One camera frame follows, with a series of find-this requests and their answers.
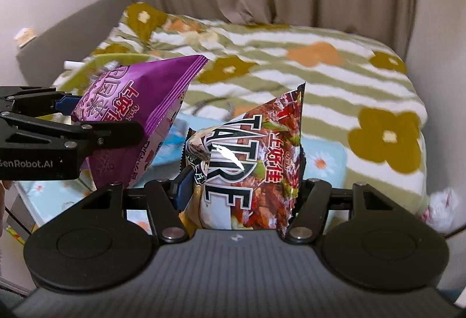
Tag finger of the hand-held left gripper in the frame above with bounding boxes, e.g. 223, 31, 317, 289
0, 86, 80, 115
0, 112, 145, 159

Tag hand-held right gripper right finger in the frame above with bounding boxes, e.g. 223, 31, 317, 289
282, 147, 401, 244

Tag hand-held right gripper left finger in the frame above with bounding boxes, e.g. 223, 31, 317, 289
71, 172, 193, 244

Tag purple snack packet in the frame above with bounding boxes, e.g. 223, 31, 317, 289
71, 55, 209, 189

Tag dark red snack packet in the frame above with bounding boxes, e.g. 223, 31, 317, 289
180, 82, 306, 231

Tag light blue daisy tablecloth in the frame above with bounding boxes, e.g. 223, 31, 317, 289
15, 114, 348, 235

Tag green striped floral blanket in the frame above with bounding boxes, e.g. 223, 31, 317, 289
78, 2, 428, 220

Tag crumpled white plastic wrapper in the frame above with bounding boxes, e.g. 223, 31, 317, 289
420, 187, 461, 233

